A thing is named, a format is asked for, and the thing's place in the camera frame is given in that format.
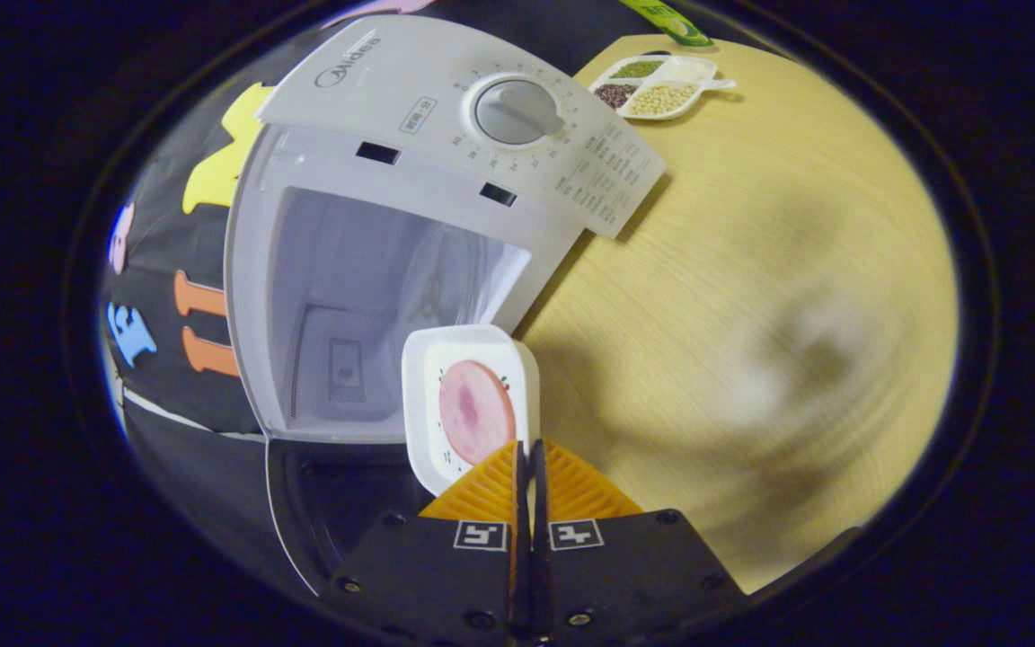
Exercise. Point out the white square plate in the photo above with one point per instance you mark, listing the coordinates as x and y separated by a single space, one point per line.
423 422

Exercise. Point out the pink ham slice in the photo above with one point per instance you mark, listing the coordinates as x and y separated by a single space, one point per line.
477 413

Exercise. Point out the green drink bottle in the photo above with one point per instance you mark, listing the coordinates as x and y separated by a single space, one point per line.
666 20

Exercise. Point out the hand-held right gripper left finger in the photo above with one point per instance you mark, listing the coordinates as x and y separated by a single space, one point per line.
428 575

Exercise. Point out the white microwave oven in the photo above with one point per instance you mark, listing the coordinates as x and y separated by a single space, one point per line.
428 180

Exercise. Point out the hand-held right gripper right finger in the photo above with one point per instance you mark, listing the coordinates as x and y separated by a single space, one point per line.
625 566

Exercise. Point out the white divided dish of beans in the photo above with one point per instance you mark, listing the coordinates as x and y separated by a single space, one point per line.
661 85

